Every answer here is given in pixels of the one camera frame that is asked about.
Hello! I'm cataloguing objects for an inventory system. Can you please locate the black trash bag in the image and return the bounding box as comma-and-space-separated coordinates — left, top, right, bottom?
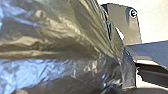
0, 0, 138, 94

